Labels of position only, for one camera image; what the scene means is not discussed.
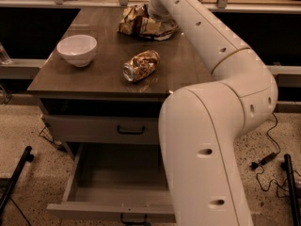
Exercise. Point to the brown chip bag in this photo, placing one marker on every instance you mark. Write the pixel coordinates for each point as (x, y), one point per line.
(136, 21)

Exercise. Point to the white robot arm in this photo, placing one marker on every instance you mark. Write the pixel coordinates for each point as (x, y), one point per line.
(199, 123)

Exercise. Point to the grey drawer cabinet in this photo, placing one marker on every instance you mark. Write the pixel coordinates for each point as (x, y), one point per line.
(100, 89)

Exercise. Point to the open grey middle drawer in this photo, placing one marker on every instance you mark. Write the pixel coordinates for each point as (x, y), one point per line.
(108, 180)

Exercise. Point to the closed grey top drawer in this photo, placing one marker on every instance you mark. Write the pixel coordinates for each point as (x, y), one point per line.
(101, 129)

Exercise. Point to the crushed gold soda can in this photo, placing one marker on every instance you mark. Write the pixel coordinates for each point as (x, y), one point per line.
(140, 66)

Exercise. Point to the white ceramic bowl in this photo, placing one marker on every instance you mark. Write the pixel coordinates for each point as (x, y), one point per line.
(78, 50)

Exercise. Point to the black left stand leg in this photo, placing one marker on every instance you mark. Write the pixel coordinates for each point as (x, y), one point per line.
(27, 156)

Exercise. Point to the clear glass at left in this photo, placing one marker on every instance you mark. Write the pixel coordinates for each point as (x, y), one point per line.
(4, 57)

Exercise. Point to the black top drawer handle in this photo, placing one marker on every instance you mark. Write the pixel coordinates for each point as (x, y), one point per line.
(126, 131)

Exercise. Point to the black drawer handle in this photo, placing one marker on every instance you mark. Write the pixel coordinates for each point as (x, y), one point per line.
(126, 131)
(134, 222)

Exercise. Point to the black middle drawer handle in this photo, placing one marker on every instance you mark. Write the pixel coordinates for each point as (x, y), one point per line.
(134, 222)

